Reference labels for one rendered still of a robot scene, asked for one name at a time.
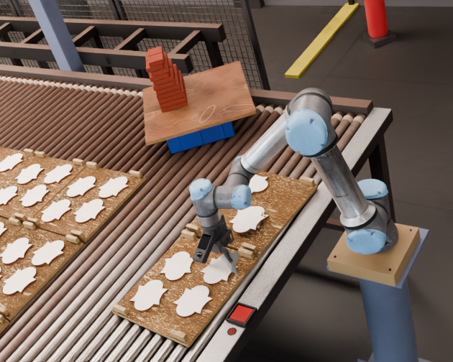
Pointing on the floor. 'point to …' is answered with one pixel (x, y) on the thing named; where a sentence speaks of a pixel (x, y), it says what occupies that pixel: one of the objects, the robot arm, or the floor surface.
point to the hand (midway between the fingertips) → (219, 268)
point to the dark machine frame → (187, 33)
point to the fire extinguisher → (377, 24)
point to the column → (392, 315)
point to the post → (57, 35)
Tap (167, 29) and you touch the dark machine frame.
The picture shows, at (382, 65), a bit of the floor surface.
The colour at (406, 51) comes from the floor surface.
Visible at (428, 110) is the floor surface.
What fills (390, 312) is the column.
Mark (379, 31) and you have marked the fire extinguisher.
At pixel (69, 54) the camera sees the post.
